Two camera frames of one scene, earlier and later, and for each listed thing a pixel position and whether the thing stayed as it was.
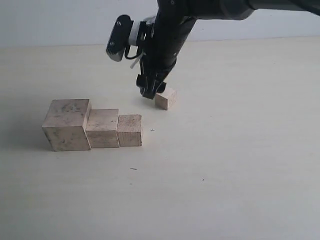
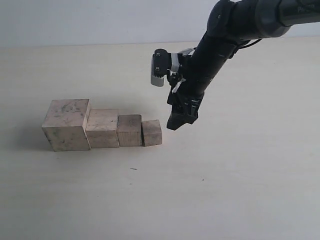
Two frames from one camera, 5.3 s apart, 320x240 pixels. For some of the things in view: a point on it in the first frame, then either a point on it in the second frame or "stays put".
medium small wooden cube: [129, 130] stays put
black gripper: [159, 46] to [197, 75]
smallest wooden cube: [166, 99] to [151, 132]
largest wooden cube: [65, 123] stays put
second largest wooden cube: [101, 128] stays put
